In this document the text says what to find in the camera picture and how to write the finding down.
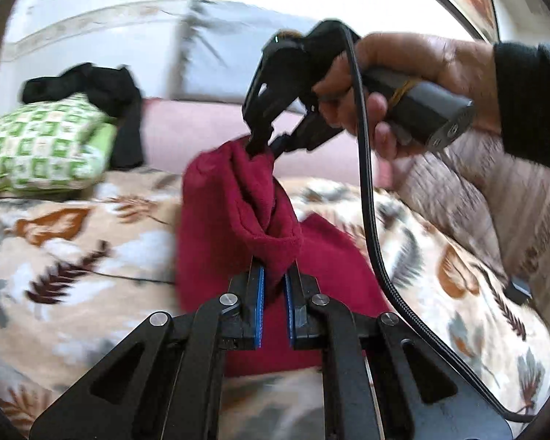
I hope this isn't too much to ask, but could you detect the dark red sweater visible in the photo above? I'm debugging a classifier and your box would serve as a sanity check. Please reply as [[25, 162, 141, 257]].
[[176, 139, 389, 377]]

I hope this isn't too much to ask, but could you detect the dark sleeve forearm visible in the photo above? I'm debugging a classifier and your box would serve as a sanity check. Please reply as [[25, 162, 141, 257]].
[[494, 42, 550, 169]]

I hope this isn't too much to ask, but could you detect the person's right hand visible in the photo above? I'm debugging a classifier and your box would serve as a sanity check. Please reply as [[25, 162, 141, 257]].
[[293, 22, 501, 160]]

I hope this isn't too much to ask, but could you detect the pink bolster cushion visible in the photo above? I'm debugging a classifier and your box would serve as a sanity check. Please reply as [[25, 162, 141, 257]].
[[139, 96, 395, 191]]

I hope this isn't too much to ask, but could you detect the light grey pillow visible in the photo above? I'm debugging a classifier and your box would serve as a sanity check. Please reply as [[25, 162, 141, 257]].
[[168, 0, 318, 116]]

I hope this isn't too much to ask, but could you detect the leaf pattern beige blanket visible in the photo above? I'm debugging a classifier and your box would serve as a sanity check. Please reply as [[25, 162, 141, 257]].
[[0, 170, 550, 435]]

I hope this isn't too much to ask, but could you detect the small black device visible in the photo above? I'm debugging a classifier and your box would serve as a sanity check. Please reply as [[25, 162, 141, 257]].
[[503, 276, 532, 306]]

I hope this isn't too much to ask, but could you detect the black garment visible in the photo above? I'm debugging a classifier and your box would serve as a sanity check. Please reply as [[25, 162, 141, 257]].
[[19, 63, 145, 170]]

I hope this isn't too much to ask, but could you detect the striped beige quilt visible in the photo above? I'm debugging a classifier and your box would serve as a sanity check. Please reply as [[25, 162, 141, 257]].
[[390, 131, 550, 328]]

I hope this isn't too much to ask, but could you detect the green white patterned pillow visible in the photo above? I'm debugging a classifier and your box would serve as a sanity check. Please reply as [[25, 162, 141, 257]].
[[0, 93, 117, 194]]

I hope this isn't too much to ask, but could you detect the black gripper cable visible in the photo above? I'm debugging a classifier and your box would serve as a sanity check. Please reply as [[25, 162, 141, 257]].
[[338, 22, 537, 424]]

